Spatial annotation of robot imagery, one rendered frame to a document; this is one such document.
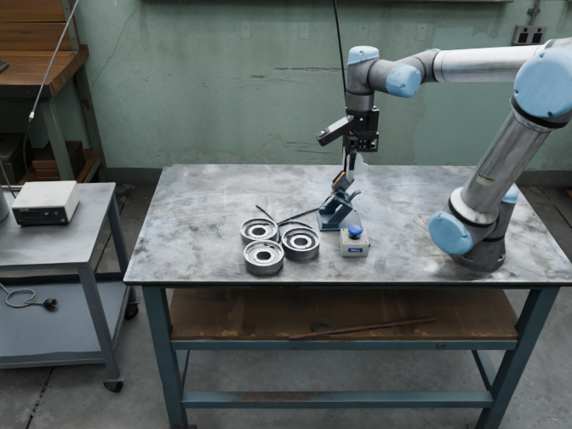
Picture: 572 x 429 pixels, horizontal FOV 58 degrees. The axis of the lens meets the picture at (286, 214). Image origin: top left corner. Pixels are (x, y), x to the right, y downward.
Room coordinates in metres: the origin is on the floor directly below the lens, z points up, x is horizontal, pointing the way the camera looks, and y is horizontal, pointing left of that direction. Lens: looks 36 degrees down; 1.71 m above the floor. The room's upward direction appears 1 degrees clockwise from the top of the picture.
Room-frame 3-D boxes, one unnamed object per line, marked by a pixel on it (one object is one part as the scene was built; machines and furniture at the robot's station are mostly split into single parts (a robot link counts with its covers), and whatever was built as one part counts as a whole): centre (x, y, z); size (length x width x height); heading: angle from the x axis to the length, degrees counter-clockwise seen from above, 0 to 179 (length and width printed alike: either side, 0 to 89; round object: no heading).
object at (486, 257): (1.11, -0.53, 0.85); 0.15 x 0.15 x 0.10
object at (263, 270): (1.05, 0.06, 0.82); 0.10 x 0.10 x 0.04
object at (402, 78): (1.22, -0.27, 1.26); 0.11 x 0.11 x 0.08; 43
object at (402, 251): (1.28, -0.18, 0.79); 1.20 x 0.60 x 0.02; 91
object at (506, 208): (1.10, -0.53, 0.97); 0.13 x 0.12 x 0.14; 133
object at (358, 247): (1.12, -0.20, 0.82); 0.08 x 0.07 x 0.05; 91
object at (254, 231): (1.15, 0.08, 0.82); 0.10 x 0.10 x 0.04
